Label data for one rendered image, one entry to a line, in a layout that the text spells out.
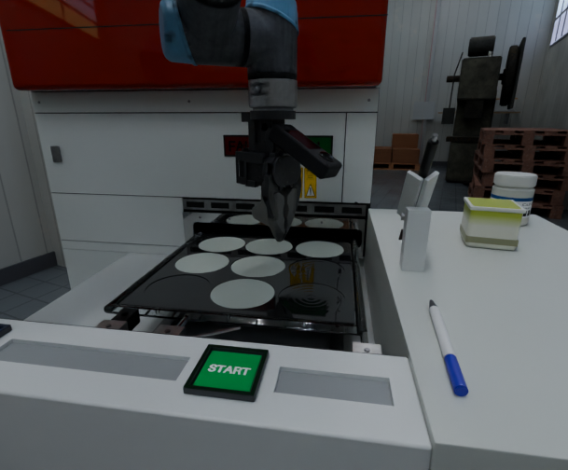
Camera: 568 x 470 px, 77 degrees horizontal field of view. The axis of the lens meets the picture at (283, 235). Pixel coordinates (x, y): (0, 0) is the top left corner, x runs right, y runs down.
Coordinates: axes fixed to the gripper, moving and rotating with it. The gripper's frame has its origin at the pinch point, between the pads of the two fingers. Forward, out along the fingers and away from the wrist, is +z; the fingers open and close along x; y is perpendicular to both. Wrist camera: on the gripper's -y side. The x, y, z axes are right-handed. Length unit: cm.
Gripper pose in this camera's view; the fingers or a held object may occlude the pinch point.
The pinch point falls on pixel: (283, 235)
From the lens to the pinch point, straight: 60.7
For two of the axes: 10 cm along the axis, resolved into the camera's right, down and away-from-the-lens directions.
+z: 0.0, 9.5, 3.1
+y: -8.0, -1.9, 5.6
